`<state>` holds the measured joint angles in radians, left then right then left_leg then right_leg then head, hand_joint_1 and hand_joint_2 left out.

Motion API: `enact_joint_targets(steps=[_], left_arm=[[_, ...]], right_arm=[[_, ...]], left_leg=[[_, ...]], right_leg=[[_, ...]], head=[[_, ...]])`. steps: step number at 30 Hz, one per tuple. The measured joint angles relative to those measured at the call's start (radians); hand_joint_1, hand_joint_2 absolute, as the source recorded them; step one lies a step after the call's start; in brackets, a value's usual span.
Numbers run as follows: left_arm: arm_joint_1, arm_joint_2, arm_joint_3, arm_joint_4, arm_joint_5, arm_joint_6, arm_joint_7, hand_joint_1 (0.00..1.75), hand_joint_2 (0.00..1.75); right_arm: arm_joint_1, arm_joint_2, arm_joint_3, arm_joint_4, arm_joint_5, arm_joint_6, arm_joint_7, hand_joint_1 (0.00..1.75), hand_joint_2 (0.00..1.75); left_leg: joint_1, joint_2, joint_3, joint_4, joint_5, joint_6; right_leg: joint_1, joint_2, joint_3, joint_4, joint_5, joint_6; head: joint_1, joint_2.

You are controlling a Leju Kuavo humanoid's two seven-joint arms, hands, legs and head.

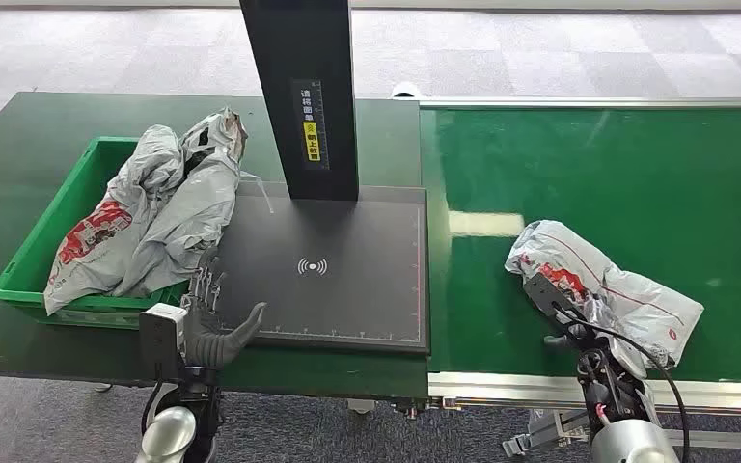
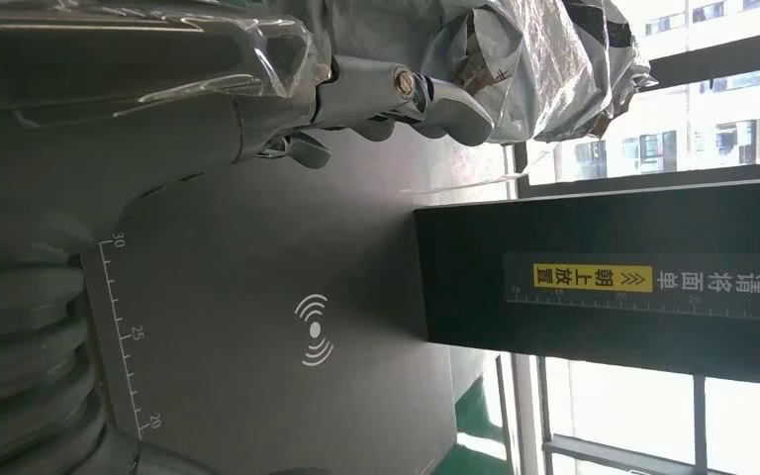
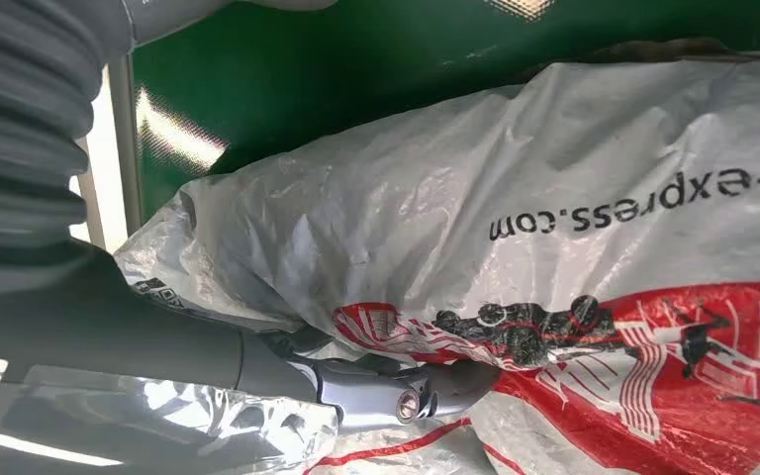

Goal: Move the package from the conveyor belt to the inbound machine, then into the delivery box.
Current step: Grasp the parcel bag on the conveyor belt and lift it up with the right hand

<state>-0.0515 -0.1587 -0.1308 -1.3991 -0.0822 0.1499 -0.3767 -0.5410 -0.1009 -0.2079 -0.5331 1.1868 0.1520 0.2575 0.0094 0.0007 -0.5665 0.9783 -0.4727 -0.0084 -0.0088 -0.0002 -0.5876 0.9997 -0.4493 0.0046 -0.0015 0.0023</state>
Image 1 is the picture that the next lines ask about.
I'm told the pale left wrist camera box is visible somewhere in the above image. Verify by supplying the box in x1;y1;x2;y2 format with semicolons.
138;302;188;379

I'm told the grey mailer bag red stripe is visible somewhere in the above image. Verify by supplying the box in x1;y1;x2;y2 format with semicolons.
505;219;705;378

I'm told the grey mailer bag red print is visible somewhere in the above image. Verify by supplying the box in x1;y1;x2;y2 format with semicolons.
42;124;186;317

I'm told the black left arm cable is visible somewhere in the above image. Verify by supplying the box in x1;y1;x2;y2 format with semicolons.
141;380;165;436

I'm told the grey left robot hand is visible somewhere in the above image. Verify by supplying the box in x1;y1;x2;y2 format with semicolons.
184;255;268;369

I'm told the crumpled grey mailer bag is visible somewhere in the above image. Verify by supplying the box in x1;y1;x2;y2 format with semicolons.
113;108;249;300

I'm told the green conveyor belt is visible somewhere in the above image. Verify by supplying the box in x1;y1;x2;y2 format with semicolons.
420;106;741;385

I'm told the green plastic crate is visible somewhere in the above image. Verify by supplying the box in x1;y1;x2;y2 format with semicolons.
0;135;193;332

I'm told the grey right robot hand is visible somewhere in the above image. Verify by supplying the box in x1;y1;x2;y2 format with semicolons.
523;273;595;354

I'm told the metal conveyor bracket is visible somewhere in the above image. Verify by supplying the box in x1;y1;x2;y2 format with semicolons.
502;408;592;459

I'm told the black scanner base plate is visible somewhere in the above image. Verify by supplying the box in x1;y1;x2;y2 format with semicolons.
204;181;431;355

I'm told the aluminium conveyor frame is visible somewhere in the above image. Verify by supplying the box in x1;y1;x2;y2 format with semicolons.
417;95;741;418

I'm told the dark green table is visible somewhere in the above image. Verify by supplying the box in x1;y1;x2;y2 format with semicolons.
0;92;430;401

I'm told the yellow label on column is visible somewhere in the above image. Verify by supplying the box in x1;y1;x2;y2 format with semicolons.
303;121;322;164

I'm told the black scanner column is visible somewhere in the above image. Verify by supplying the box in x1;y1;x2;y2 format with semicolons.
239;0;360;203

